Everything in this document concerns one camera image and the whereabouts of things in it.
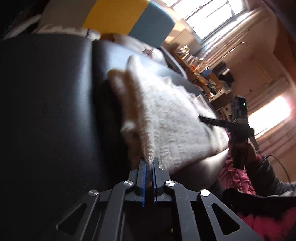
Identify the cream knitted sweater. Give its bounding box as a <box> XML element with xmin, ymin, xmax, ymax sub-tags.
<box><xmin>108</xmin><ymin>55</ymin><xmax>229</xmax><ymax>173</ymax></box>

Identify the person's dark sleeved right forearm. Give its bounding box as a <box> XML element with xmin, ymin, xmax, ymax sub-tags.
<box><xmin>245</xmin><ymin>154</ymin><xmax>295</xmax><ymax>197</ymax></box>

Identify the person's right hand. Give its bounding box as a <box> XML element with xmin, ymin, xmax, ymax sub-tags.
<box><xmin>227</xmin><ymin>138</ymin><xmax>257</xmax><ymax>170</ymax></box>

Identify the white low shelf cabinet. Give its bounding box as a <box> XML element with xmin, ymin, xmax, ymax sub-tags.
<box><xmin>217</xmin><ymin>103</ymin><xmax>232</xmax><ymax>122</ymax></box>

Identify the wooden side table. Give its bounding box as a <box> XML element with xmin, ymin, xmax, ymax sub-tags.
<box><xmin>170</xmin><ymin>45</ymin><xmax>235</xmax><ymax>109</ymax></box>

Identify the pink quilted bed cover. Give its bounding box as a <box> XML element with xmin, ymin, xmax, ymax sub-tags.
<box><xmin>218</xmin><ymin>131</ymin><xmax>296</xmax><ymax>241</ymax></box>

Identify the white deer print cushion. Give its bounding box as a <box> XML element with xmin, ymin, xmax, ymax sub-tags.
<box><xmin>113</xmin><ymin>34</ymin><xmax>168</xmax><ymax>66</ymax></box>

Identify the yellow teal grey armchair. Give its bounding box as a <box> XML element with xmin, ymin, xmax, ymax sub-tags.
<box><xmin>36</xmin><ymin>0</ymin><xmax>188</xmax><ymax>79</ymax></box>

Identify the triangle pattern cushion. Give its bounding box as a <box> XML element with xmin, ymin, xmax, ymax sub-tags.
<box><xmin>36</xmin><ymin>25</ymin><xmax>101</xmax><ymax>41</ymax></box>

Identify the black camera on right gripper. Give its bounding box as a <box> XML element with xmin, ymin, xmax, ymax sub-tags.
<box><xmin>231</xmin><ymin>95</ymin><xmax>248</xmax><ymax>125</ymax></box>

